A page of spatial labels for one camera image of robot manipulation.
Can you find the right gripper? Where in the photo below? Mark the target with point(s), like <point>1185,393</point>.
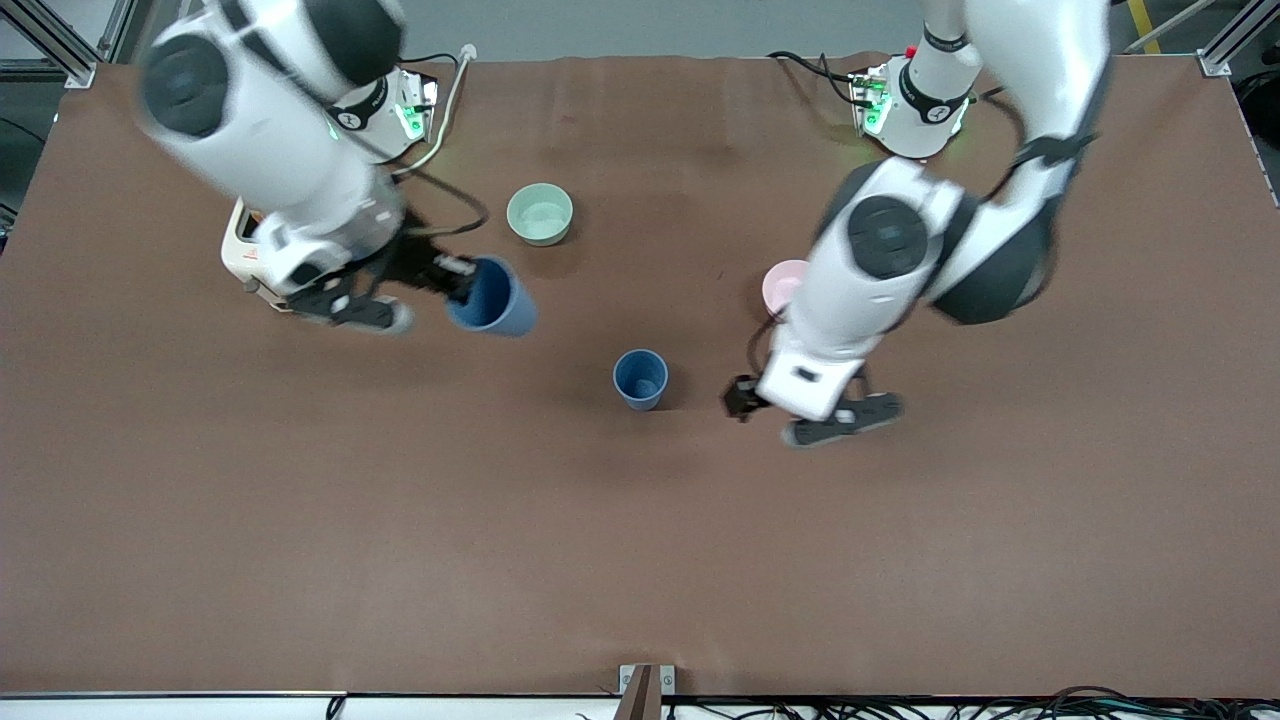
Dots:
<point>413,264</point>

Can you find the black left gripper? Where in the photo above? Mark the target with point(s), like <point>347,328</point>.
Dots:
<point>743,397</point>

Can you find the brown table cover sheet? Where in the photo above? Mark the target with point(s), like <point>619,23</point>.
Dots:
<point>640,550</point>

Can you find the blue plastic cup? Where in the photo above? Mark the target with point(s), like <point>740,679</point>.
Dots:
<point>500,300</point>
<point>640,378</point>

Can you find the mint green bowl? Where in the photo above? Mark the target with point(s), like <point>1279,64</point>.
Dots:
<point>540,214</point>

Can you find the cream white toaster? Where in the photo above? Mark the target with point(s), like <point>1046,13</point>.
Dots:
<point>243,250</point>

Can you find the pink bowl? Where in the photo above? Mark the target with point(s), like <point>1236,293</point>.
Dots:
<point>783,285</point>

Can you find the small metal bracket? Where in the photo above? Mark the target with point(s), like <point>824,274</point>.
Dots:
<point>646,682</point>

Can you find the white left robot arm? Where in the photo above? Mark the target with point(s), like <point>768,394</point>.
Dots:
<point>900,240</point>

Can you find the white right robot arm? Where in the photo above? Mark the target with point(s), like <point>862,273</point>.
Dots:
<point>250,120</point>

